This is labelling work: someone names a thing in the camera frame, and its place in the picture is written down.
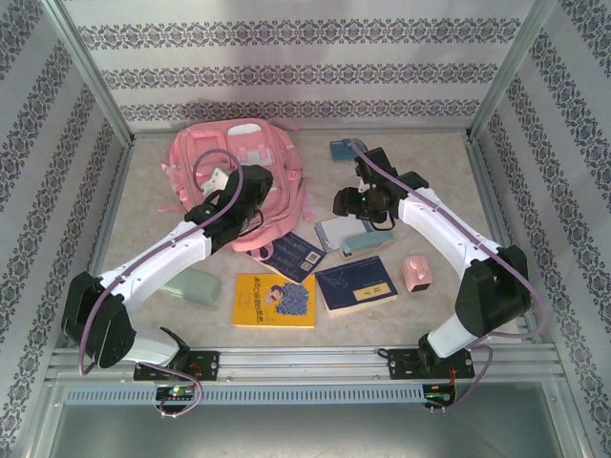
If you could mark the grey blue notebook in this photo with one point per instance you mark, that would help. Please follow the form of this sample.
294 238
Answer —
329 234

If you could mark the light blue stapler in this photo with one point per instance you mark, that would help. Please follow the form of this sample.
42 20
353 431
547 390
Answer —
367 243

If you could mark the small teal blue box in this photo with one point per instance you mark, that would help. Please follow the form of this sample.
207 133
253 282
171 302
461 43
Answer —
341 151

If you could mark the thin dark blue booklet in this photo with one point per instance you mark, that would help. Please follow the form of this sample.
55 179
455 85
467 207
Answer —
291 257

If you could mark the pink school backpack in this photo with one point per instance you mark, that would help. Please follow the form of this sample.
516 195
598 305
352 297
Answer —
191 143

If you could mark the thick dark blue book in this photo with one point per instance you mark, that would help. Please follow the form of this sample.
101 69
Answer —
353 286

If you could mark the pink pencil sharpener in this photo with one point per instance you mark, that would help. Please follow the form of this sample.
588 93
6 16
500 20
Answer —
416 276

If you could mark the pale green pencil case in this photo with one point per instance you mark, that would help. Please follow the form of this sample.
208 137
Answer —
195 288

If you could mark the yellow cartoon cover book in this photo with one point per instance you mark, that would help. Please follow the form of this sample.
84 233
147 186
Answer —
248 312

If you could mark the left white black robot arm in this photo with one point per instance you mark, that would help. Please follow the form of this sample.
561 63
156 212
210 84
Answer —
157 253

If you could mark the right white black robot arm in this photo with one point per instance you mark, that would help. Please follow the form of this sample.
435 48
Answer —
439 219

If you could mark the grey metal sheet panel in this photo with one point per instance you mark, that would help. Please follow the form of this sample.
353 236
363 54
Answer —
305 434

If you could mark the thin aluminium wall base rail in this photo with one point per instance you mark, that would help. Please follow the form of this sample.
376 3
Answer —
406 132

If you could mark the wide aluminium side rail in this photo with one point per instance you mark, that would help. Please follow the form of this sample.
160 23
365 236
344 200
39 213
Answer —
489 191
107 219

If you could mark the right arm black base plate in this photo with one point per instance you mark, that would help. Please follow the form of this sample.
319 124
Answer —
398 362

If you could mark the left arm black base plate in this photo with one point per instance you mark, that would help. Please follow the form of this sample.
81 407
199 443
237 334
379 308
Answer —
210 365

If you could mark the aluminium frame post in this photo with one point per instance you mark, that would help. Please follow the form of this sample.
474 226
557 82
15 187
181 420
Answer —
93 71
511 71

